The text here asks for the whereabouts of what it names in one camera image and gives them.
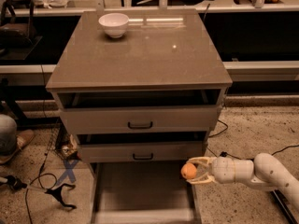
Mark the grey drawer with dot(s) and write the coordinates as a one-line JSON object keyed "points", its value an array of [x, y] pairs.
{"points": [[143, 192], [149, 119], [120, 147]]}

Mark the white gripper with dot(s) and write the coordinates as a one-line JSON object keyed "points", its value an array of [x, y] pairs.
{"points": [[222, 170]]}

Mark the tan shoe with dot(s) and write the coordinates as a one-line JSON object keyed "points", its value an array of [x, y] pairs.
{"points": [[23, 139]]}

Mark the black metal stand leg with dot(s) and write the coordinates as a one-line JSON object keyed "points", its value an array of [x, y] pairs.
{"points": [[280, 200]]}

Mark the bottom grey drawer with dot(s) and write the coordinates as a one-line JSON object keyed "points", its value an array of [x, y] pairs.
{"points": [[143, 192]]}

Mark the dark bag with handle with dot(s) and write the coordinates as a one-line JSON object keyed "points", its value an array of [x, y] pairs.
{"points": [[16, 35]]}

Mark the blue tape cross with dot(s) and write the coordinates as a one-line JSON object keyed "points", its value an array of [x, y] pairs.
{"points": [[68, 172]]}

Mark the orange fruit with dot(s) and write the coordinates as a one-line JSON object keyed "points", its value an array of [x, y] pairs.
{"points": [[188, 171]]}

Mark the top grey drawer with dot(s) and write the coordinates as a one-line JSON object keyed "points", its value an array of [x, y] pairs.
{"points": [[149, 119]]}

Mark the white ceramic bowl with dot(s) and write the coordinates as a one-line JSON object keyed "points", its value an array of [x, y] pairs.
{"points": [[114, 24]]}

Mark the grey drawer cabinet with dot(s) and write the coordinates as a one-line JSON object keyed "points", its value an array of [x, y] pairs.
{"points": [[165, 58]]}

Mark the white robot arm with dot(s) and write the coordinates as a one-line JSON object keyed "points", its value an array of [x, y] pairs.
{"points": [[264, 172]]}

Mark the middle grey drawer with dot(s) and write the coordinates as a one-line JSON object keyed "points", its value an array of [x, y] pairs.
{"points": [[120, 147]]}

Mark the black reacher grabber tool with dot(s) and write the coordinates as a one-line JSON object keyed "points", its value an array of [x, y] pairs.
{"points": [[17, 184]]}

